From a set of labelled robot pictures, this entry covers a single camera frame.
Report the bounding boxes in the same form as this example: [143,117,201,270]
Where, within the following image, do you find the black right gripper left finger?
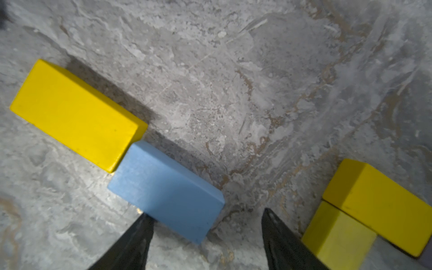
[89,213,155,270]

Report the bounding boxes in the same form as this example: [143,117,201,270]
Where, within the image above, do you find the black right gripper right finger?
[261,208,328,270]

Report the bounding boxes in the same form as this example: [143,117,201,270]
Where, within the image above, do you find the long yellow block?
[301,201,378,270]

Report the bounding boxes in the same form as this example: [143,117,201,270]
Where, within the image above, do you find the light blue square block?
[108,141,225,245]

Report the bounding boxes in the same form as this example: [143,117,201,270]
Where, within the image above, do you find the short yellow block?
[322,159,432,257]
[10,59,148,173]

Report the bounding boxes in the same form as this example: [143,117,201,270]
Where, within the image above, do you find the purple short block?
[417,243,432,270]

